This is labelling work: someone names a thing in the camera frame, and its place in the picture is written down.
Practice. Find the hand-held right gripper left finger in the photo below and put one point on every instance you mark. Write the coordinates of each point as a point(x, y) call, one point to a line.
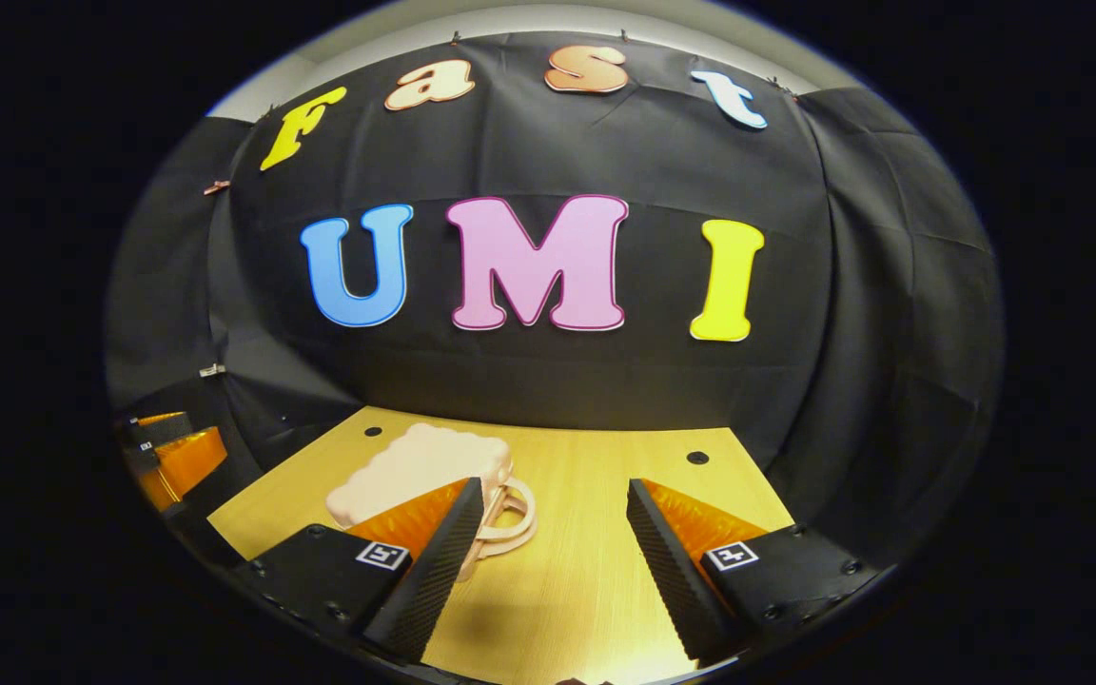
point(434, 580)

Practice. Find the small white clip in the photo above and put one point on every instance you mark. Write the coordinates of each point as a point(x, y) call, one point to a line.
point(212, 369)

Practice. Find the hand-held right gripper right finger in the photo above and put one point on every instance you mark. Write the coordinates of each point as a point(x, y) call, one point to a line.
point(672, 580)

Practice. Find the small copper clip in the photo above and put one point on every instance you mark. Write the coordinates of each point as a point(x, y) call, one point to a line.
point(217, 187)

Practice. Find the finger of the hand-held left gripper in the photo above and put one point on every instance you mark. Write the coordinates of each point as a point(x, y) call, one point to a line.
point(191, 461)
point(160, 430)

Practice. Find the pink suitcase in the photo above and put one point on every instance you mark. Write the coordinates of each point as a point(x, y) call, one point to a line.
point(424, 461)

